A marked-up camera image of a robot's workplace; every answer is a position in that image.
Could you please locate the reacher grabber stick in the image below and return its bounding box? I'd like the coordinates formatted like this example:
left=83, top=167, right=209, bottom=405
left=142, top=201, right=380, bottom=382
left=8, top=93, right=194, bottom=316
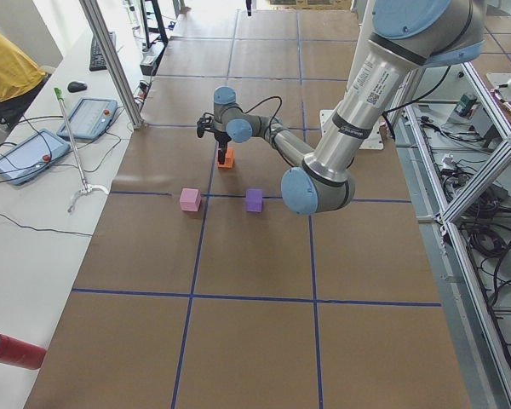
left=54, top=87, right=110, bottom=213

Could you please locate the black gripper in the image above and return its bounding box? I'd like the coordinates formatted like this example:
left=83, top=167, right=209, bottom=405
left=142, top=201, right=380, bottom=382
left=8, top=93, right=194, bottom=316
left=214, top=130, right=232, bottom=165

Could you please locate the near blue teach pendant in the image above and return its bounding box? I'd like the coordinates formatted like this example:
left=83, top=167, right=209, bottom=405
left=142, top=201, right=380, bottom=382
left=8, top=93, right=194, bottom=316
left=0, top=129, right=70, bottom=185

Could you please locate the purple foam cube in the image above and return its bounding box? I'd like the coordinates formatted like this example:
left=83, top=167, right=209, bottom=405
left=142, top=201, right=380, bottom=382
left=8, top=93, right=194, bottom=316
left=245, top=188, right=263, bottom=213

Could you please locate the red cylinder tube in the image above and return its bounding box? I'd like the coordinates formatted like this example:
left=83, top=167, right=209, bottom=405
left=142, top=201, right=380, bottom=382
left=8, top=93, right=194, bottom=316
left=0, top=334, right=47, bottom=370

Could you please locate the blue teach pendant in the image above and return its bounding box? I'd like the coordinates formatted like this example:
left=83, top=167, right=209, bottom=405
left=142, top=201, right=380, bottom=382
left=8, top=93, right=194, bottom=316
left=68, top=98, right=118, bottom=141
left=0, top=129, right=70, bottom=185

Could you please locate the black computer mouse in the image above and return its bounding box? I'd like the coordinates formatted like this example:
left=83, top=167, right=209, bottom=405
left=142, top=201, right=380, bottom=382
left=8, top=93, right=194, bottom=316
left=67, top=81, right=88, bottom=93

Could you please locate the aluminium frame rail structure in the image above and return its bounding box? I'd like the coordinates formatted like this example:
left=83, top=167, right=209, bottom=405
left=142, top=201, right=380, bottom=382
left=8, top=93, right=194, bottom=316
left=387, top=42, right=511, bottom=409

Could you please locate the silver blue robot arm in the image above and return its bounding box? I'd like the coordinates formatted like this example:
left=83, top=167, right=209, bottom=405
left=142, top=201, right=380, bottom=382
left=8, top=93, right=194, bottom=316
left=197, top=1, right=487, bottom=215

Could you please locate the far blue teach pendant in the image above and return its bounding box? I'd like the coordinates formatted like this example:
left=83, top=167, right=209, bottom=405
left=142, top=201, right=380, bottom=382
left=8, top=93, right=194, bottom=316
left=68, top=98, right=118, bottom=141

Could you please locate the orange foam cube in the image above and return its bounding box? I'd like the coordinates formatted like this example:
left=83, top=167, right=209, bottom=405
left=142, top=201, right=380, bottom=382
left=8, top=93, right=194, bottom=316
left=217, top=148, right=234, bottom=169

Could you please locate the person in yellow shirt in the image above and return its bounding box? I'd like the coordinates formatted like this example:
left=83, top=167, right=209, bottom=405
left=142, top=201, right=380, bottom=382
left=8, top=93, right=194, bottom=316
left=0, top=33, right=50, bottom=129

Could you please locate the aluminium frame post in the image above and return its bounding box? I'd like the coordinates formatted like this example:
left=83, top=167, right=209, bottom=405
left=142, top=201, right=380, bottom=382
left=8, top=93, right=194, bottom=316
left=79, top=0, right=144, bottom=130

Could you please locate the black keyboard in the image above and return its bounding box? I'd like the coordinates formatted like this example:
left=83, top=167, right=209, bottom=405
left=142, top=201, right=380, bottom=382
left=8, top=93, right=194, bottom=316
left=89, top=36, right=107, bottom=72

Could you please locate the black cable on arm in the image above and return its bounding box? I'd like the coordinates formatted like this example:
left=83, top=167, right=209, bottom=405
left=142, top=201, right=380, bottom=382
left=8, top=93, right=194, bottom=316
left=237, top=95, right=283, bottom=129

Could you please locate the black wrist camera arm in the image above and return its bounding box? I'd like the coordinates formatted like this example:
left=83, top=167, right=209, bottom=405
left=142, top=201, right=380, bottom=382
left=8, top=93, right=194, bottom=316
left=197, top=112, right=215, bottom=138

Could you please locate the pink foam cube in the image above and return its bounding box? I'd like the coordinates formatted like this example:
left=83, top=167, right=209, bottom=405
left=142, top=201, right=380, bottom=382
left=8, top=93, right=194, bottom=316
left=179, top=187, right=202, bottom=212

